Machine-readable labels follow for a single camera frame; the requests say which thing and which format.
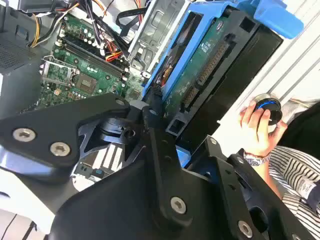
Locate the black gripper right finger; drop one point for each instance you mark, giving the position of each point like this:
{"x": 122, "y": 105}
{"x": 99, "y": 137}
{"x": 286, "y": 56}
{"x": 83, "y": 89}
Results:
{"x": 232, "y": 190}

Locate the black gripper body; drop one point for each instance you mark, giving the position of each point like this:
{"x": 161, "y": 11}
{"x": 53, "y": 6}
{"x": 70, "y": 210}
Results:
{"x": 112, "y": 205}

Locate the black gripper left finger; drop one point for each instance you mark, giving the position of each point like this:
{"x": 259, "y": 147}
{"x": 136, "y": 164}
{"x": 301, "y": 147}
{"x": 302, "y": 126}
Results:
{"x": 37, "y": 125}

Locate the hard disk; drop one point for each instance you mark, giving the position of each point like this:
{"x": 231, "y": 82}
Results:
{"x": 190, "y": 75}

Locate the person's left hand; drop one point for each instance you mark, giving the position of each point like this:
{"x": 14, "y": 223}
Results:
{"x": 255, "y": 137}

